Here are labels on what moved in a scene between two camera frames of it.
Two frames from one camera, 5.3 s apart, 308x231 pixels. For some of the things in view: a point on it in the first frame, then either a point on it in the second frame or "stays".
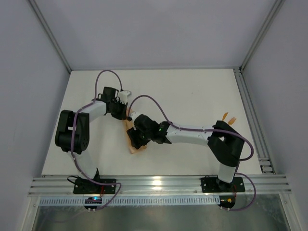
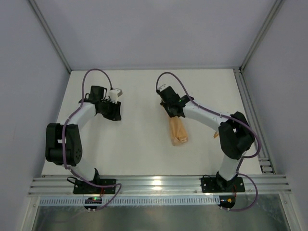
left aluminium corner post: x=43 y=21 stays
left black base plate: x=86 y=186 stays
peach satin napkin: x=129 y=124 to x=179 y=133
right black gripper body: x=135 y=138 to x=172 y=111
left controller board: x=95 y=199 stays
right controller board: x=226 y=201 stays
